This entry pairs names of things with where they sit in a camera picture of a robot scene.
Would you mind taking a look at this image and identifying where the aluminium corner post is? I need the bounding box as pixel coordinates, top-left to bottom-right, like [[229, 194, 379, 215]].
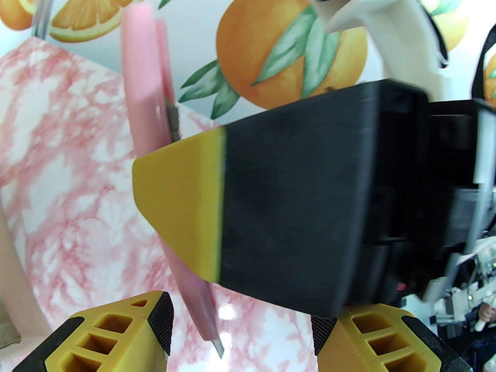
[[31, 0, 60, 40]]

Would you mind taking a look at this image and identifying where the cardboard box with clear tape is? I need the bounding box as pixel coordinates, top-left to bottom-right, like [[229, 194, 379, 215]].
[[0, 192, 47, 344]]

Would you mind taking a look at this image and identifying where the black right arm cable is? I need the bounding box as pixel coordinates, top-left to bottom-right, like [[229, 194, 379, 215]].
[[470, 24, 496, 100]]

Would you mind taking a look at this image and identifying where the pink marble pattern mat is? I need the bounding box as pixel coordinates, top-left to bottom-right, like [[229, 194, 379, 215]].
[[0, 37, 322, 372]]

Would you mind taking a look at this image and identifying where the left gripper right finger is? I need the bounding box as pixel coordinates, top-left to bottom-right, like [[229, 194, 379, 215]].
[[311, 304, 474, 372]]

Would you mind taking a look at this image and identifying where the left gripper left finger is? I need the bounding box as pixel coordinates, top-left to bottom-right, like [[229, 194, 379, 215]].
[[12, 291, 174, 372]]

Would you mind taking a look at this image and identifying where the pink utility knife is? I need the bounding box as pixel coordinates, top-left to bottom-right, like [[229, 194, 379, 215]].
[[120, 4, 225, 359]]

